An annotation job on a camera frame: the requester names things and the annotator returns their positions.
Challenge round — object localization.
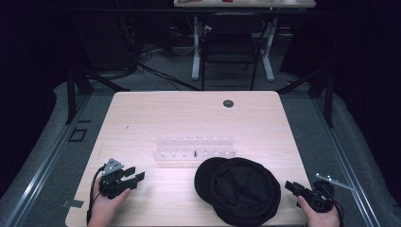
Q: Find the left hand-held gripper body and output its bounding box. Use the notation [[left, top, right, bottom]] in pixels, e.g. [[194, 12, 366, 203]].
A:
[[98, 158, 139, 201]]

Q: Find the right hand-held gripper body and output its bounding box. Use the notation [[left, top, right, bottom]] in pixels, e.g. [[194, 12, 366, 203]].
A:
[[302, 172, 357, 214]]

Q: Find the black hat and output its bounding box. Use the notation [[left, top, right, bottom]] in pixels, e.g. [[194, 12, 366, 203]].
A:
[[193, 156, 282, 227]]

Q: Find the person's right hand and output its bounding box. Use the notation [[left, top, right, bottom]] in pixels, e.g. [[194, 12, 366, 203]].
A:
[[296, 195, 341, 227]]

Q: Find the person's left hand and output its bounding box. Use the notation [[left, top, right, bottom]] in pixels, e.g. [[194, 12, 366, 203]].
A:
[[87, 177, 132, 227]]

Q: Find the grey tape strip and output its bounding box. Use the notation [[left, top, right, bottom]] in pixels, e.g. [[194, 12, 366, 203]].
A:
[[61, 199, 85, 209]]

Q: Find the clear acrylic peg rack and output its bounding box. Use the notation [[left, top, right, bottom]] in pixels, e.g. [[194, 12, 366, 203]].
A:
[[152, 134, 238, 166]]

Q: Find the black metal stand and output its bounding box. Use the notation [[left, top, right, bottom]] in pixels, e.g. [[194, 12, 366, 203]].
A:
[[64, 66, 131, 125], [276, 61, 335, 129]]

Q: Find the black chair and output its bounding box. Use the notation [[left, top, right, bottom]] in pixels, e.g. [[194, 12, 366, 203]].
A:
[[200, 12, 270, 92]]

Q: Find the white desk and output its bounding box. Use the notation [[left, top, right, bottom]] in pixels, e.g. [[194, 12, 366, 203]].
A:
[[173, 0, 317, 82]]

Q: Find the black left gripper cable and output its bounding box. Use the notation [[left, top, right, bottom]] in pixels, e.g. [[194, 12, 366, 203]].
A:
[[86, 165, 108, 226]]

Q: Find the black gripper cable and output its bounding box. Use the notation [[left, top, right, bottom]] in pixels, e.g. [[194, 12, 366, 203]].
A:
[[86, 165, 108, 226], [331, 199, 345, 227]]

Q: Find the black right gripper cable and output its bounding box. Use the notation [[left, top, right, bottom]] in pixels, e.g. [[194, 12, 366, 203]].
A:
[[331, 199, 345, 227]]

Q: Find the aluminium floor rail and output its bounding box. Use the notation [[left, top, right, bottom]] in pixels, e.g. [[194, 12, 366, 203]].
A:
[[2, 94, 93, 227], [310, 94, 383, 227]]

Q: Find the black floor cable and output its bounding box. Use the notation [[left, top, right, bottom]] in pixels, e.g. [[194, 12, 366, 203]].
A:
[[135, 61, 202, 93]]

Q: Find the white cable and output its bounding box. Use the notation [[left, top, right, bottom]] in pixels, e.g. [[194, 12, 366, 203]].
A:
[[170, 44, 196, 57]]

